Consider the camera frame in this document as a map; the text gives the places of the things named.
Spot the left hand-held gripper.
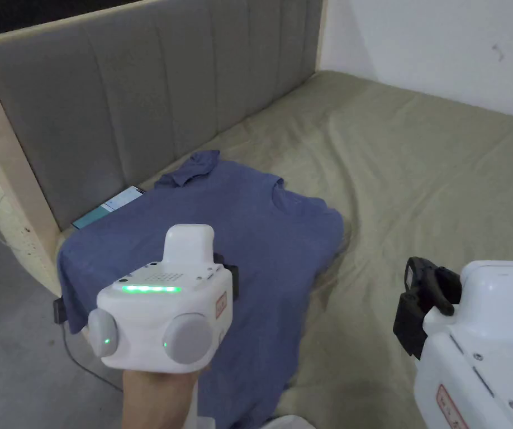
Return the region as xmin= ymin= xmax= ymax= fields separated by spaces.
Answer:
xmin=87 ymin=225 xmax=239 ymax=374

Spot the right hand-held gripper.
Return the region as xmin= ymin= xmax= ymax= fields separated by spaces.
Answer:
xmin=392 ymin=256 xmax=513 ymax=429

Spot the dark blue shirt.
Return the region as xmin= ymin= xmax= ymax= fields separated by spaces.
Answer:
xmin=57 ymin=150 xmax=345 ymax=429

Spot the person's left hand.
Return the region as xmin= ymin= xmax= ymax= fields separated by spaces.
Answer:
xmin=122 ymin=364 xmax=212 ymax=429

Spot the bed with beige sheet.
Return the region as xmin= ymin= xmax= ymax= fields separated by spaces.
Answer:
xmin=55 ymin=69 xmax=513 ymax=429

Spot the phone with lit screen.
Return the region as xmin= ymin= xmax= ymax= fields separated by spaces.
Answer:
xmin=72 ymin=185 xmax=146 ymax=230

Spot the grey padded headboard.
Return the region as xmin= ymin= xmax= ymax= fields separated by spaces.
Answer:
xmin=0 ymin=0 xmax=329 ymax=295

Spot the grey cable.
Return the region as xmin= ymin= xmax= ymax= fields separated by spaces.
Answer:
xmin=61 ymin=321 xmax=124 ymax=393

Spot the cream plastic frame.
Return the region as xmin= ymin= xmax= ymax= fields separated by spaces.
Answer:
xmin=0 ymin=164 xmax=57 ymax=293

